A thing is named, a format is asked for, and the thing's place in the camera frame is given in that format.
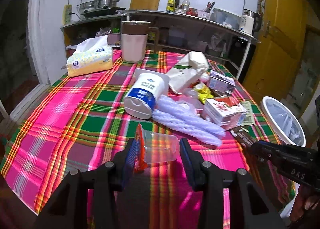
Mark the clear plastic cup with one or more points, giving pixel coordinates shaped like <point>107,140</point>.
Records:
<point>154,148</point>

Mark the white trash bin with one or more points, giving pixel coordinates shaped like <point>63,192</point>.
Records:
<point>283,122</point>

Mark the yellow wooden door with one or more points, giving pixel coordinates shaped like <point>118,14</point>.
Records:
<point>277,58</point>

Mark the yellow snack packet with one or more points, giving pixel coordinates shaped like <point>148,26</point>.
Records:
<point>203,92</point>

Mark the clear storage container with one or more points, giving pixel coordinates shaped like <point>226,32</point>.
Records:
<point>225,18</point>

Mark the red strawberry milk carton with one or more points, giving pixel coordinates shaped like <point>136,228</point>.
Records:
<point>224,111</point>

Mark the green wrapper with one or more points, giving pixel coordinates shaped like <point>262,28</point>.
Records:
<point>249,118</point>

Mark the metal kitchen shelf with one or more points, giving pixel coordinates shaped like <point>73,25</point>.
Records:
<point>176,32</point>

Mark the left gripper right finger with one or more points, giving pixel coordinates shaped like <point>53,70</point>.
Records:
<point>248,203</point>

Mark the white blue yogurt tub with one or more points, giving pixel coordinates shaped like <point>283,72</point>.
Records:
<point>142,98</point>

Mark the green glass bottle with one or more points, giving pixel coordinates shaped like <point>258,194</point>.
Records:
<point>170,6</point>

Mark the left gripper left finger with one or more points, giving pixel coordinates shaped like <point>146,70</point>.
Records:
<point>67,206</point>

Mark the steel cooking pot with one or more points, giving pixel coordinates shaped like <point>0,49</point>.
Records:
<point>105,3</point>

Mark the pink plaid tablecloth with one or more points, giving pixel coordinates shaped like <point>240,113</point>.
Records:
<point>81,123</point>

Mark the pink jug brown lid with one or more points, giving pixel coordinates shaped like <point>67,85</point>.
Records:
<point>134,38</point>

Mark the yellow tissue pack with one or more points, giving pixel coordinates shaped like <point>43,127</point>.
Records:
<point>92,55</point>

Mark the person's right hand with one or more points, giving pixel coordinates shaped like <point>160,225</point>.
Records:
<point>305,199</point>

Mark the white power strip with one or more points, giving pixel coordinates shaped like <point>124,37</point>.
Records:
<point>66,16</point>

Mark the white electric kettle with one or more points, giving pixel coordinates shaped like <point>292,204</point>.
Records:
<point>250,22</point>

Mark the brown snack wrapper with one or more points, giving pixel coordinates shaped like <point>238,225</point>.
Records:
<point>242,136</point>

